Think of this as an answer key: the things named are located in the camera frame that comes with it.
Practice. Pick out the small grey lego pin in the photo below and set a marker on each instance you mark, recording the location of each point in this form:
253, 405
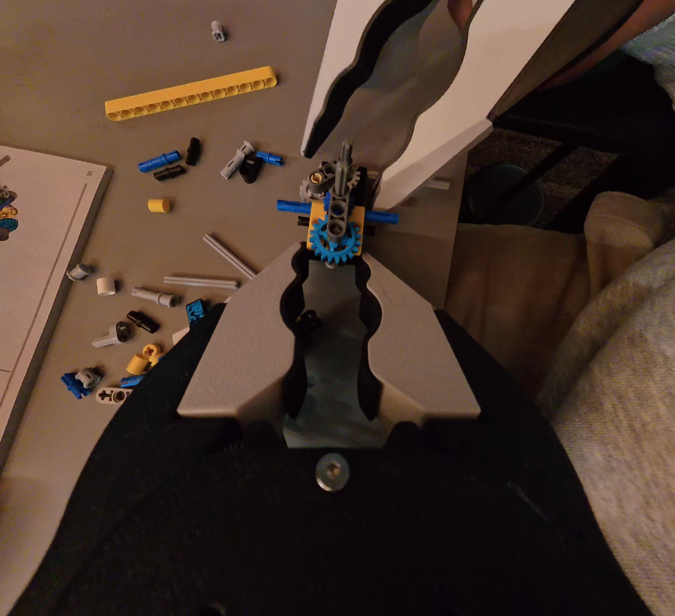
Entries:
218, 31

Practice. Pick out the lego instruction booklet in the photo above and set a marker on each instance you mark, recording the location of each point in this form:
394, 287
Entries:
37, 278

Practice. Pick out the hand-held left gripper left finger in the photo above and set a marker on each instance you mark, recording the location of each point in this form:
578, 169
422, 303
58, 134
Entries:
248, 352

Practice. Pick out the lego assembly with blue gear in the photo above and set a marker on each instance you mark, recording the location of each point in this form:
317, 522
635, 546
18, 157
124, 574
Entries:
335, 241

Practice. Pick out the white lego cylinder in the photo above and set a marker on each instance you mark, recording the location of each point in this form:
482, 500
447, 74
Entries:
105, 286

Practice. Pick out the blue lego connector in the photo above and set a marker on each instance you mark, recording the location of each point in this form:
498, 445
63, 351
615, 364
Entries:
71, 385

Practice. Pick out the grey and black lego connector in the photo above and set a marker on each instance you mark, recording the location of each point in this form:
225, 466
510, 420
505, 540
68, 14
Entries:
115, 334

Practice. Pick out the long grey lego pin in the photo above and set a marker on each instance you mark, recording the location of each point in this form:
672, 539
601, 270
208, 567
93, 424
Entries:
156, 297

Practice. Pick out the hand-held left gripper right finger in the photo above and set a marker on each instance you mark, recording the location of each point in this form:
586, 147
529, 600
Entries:
416, 357

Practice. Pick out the person's right hand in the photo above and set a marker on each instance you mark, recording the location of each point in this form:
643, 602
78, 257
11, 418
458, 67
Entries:
638, 20

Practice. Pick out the long yellow lego beam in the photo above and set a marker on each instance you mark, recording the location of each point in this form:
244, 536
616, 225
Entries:
190, 94

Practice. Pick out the beige blanket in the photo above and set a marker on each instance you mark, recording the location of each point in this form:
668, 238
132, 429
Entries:
517, 278

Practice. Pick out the shiny blue lego piece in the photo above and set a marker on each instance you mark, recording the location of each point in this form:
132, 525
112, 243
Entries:
195, 310

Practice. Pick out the small black lego piece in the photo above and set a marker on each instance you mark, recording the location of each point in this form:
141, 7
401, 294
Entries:
309, 318

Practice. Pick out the grey lego axle pin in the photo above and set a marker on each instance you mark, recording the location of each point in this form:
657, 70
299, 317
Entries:
235, 161

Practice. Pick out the white thin lego liftarm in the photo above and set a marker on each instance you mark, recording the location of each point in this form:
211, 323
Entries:
112, 395

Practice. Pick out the long blue lego pin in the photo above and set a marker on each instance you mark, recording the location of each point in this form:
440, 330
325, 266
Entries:
158, 161

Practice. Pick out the short blue lego pin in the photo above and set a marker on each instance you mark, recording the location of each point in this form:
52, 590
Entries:
269, 158
132, 381

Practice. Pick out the white lego piece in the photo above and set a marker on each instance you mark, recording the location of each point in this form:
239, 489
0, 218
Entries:
180, 336

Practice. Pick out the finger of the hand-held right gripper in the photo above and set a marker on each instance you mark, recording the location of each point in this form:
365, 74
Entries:
506, 46
369, 4

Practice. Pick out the grey lego axle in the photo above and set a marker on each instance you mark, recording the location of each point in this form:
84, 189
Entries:
440, 184
229, 256
200, 282

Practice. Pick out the yellow lego bush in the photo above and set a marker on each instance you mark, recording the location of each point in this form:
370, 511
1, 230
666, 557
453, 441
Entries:
152, 351
136, 364

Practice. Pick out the black furniture frame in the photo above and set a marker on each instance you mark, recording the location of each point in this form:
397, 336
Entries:
580, 120

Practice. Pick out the black lego pin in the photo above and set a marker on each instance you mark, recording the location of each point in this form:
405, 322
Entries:
142, 321
193, 151
169, 172

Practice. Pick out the grey fleece blanket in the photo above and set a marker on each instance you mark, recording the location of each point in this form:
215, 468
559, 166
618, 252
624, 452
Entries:
617, 415

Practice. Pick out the dark round bin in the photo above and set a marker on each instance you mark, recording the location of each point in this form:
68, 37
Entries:
503, 194

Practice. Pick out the yellow lego cylinder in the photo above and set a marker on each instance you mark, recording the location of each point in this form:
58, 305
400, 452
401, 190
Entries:
158, 205

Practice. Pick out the pale ribbed cloth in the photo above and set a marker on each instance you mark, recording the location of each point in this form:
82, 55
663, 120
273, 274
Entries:
654, 46

